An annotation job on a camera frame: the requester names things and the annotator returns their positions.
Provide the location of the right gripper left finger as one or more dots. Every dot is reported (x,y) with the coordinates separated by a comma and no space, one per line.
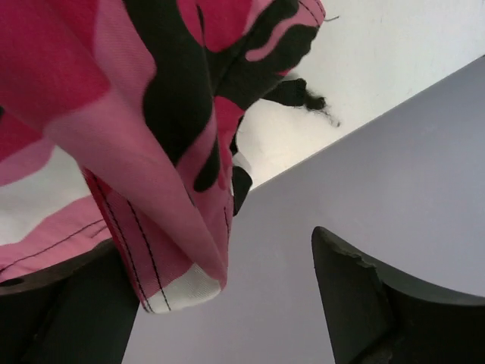
(80,311)

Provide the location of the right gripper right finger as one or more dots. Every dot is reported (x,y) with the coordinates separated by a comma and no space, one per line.
(376,313)

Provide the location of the pink camouflage trousers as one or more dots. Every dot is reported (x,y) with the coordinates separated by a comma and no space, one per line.
(117,120)

